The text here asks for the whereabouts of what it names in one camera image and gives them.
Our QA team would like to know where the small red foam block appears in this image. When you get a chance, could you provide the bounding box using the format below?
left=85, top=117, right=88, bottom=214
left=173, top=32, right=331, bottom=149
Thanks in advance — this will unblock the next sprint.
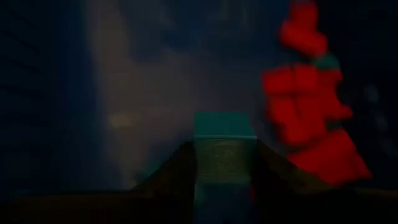
left=287, top=129, right=373, bottom=187

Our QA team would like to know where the red foam cylinder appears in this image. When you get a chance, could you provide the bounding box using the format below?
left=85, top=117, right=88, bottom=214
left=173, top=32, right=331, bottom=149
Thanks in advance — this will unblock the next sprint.
left=279, top=0, right=329, bottom=58

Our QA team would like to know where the large blue plastic bin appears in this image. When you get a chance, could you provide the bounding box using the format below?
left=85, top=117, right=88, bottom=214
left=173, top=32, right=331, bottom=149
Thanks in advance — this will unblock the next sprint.
left=0, top=0, right=398, bottom=224

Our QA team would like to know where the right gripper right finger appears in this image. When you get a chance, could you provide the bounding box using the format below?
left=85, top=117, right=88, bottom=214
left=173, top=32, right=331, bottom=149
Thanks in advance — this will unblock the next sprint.
left=250, top=139, right=398, bottom=224

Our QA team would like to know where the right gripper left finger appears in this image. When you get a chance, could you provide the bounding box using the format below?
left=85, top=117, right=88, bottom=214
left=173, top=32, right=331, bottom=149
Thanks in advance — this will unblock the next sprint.
left=0, top=141, right=197, bottom=224

